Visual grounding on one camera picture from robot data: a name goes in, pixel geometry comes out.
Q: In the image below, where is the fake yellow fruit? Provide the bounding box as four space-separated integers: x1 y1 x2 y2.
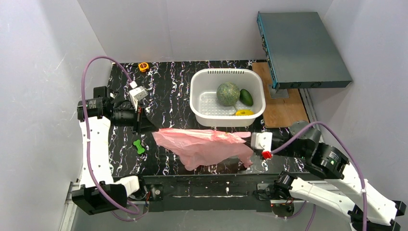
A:
234 109 254 116

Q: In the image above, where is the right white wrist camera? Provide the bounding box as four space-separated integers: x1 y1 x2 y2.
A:
250 132 273 152

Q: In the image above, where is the green fake melon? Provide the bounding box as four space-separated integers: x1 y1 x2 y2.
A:
216 82 240 106

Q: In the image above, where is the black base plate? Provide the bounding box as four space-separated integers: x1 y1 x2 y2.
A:
141 174 278 212

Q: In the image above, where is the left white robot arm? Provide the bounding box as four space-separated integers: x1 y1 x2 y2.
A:
72 86 158 215

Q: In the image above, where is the orange tape measure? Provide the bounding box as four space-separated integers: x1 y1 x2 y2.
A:
138 62 150 73

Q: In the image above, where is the pink plastic bag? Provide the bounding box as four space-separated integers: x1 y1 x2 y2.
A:
152 128 253 171

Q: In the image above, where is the grey metal box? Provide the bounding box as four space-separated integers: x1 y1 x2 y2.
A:
256 12 352 90

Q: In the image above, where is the white plastic basin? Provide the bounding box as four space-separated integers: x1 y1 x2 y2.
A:
190 68 266 127

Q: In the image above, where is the wooden board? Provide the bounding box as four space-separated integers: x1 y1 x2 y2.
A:
252 62 309 128

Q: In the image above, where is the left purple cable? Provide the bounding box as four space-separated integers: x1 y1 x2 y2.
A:
81 56 151 222

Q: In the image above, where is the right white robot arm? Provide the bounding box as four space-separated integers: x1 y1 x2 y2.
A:
250 121 407 231

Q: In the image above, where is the black marble mat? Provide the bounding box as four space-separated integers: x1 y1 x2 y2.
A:
109 60 304 177

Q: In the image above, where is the green bone toy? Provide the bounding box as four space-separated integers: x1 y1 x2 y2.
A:
133 140 145 155

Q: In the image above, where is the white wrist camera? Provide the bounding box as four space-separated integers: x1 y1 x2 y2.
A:
129 86 148 103
250 132 273 152

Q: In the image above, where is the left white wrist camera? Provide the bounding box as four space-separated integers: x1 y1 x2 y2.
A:
129 86 148 103

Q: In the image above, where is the fake green avocado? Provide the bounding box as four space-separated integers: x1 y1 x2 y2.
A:
240 89 254 106

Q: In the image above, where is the aluminium frame rail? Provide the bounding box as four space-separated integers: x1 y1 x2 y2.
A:
59 181 351 231

